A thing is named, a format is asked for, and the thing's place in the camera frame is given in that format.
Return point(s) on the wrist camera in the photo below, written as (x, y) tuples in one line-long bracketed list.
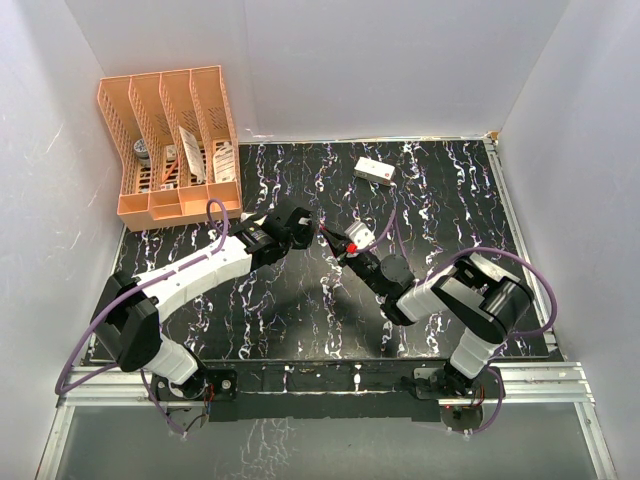
[(360, 235), (256, 218)]

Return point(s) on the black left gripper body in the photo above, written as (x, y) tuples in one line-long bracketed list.
[(299, 241)]

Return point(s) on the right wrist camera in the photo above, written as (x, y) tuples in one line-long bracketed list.
[(360, 235)]

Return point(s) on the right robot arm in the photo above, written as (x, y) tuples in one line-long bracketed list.
[(487, 299)]

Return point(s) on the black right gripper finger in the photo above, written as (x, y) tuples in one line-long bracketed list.
[(340, 252), (333, 237)]

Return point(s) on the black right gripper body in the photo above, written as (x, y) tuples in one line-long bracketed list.
[(364, 267)]

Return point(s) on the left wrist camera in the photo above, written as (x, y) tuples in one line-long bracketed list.
[(256, 218)]

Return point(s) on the white packet in organizer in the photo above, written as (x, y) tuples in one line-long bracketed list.
[(193, 154)]

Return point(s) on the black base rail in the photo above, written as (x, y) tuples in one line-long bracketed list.
[(419, 390)]

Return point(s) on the round tin in organizer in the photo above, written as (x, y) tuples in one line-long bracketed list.
[(140, 150)]

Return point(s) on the orange plastic file organizer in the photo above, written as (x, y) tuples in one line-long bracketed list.
[(162, 192)]

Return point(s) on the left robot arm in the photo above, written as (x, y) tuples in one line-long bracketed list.
[(132, 309)]

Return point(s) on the white cardboard box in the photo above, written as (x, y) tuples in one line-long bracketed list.
[(374, 171)]

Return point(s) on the white pouch in organizer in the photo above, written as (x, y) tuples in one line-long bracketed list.
[(224, 163)]

